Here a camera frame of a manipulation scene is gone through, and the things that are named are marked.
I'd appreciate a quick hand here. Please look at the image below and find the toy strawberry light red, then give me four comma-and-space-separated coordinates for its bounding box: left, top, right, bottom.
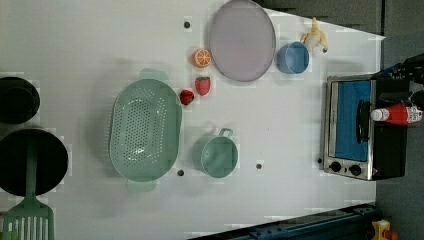
195, 77, 211, 96

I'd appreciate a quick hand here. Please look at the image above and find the green measuring cup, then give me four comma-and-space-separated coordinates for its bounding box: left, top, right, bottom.
192, 128, 238, 178

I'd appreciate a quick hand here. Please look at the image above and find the green slotted spatula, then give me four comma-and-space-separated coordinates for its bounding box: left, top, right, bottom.
2, 139, 55, 240

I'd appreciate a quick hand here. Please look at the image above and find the toy strawberry dark red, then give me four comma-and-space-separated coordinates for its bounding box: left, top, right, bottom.
179, 89, 195, 106

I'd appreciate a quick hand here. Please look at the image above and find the toy orange half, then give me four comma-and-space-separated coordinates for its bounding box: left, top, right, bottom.
192, 49, 211, 68

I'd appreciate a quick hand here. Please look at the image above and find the black toaster oven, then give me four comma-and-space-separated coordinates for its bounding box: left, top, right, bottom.
321, 75, 409, 181

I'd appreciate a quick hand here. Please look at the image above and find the peeled toy banana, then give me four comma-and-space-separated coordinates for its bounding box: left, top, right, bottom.
301, 17, 328, 53

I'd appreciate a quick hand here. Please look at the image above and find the large black round pan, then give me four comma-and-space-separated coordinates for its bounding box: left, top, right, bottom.
0, 128, 69, 196

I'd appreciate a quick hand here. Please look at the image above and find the green perforated colander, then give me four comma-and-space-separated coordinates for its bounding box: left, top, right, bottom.
108, 68, 182, 192

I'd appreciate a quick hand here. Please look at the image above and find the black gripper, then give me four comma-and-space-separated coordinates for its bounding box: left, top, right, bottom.
371, 54, 424, 109

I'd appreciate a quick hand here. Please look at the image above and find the grey round plate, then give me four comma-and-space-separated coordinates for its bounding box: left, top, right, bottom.
208, 0, 276, 82

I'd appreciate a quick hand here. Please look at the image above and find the blue cup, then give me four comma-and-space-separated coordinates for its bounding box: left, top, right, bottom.
276, 42, 309, 74

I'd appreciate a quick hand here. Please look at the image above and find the red ketchup bottle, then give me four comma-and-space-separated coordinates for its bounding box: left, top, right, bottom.
370, 103, 423, 126

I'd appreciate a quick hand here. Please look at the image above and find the blue metal frame rail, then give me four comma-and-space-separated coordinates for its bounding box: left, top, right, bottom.
190, 204, 382, 240

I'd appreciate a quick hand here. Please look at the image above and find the small black round pot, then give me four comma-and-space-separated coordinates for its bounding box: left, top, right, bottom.
0, 76, 40, 124

